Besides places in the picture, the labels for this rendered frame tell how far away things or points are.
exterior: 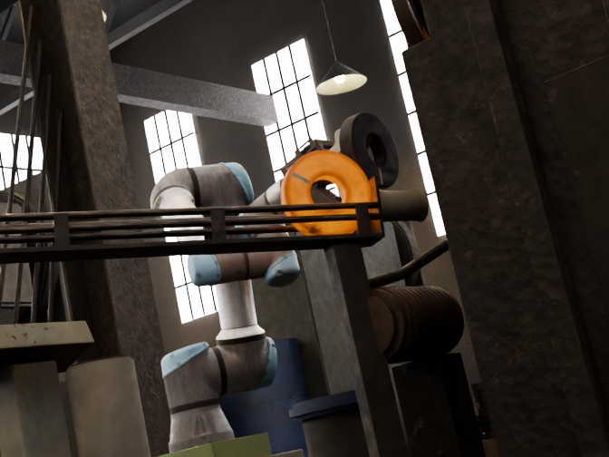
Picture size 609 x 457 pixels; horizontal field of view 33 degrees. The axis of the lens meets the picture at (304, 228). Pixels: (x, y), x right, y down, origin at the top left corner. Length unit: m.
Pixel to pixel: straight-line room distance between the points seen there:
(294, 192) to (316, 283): 3.95
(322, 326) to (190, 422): 3.29
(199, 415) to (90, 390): 0.61
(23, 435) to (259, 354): 0.72
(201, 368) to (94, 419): 0.63
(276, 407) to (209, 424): 3.12
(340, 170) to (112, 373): 0.52
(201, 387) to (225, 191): 0.45
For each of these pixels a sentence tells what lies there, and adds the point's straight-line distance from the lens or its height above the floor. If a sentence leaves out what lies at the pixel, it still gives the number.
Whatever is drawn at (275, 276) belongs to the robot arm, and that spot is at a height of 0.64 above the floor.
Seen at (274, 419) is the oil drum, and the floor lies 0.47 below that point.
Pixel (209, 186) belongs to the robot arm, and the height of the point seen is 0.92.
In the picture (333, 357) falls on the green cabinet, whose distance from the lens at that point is 5.65.
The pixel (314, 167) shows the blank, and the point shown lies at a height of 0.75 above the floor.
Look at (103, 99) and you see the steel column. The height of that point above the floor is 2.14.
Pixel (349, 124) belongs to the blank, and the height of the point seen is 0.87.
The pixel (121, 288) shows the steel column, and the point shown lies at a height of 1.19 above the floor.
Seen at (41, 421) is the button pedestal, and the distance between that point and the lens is 1.94.
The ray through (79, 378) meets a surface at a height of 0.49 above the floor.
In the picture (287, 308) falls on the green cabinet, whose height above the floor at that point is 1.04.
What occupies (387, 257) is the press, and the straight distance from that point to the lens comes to 10.20.
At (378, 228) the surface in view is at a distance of 1.77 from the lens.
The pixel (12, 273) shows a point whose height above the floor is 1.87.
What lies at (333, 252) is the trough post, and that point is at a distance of 1.74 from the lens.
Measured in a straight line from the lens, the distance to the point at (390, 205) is 1.79.
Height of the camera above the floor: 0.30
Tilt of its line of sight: 12 degrees up
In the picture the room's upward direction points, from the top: 12 degrees counter-clockwise
